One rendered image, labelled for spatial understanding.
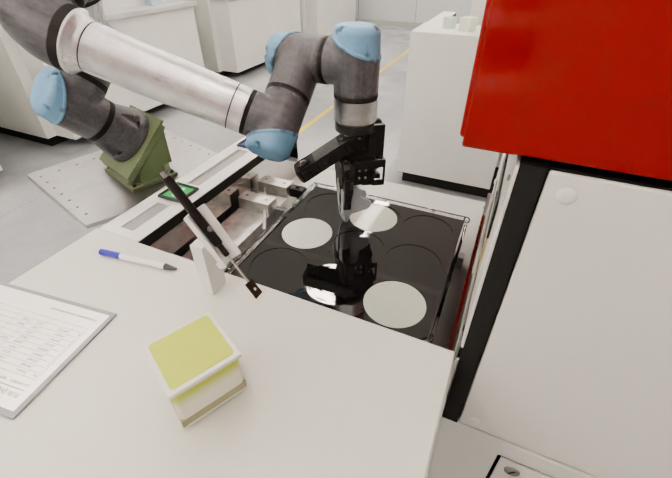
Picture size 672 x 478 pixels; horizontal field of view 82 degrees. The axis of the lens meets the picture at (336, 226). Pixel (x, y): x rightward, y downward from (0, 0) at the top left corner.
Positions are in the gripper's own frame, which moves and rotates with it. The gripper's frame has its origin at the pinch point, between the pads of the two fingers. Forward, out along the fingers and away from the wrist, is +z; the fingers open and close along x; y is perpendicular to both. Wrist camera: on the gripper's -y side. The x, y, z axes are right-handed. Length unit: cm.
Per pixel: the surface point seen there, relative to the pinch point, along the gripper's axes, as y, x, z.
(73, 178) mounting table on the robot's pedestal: -69, 47, 9
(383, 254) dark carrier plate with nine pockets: 5.2, -11.9, 1.3
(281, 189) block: -11.2, 15.3, 1.2
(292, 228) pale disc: -10.4, -0.4, 1.3
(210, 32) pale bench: -57, 453, 38
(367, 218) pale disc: 5.4, -0.2, 1.2
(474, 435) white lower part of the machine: 10.0, -41.7, 10.8
